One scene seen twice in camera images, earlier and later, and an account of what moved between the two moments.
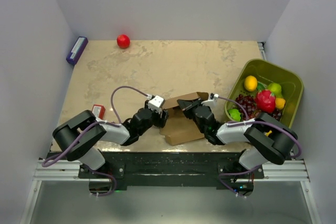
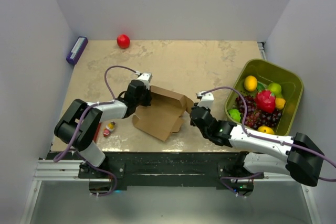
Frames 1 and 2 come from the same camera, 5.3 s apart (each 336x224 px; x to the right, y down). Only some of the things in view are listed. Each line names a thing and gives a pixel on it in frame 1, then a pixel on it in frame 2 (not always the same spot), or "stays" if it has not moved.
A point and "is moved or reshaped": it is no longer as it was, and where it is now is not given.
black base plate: [171, 169] stays
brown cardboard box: [178, 128] is moved or reshaped
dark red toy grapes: [249, 103] stays
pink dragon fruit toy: [265, 101] stays
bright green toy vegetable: [235, 114] stays
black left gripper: [160, 121] to [146, 91]
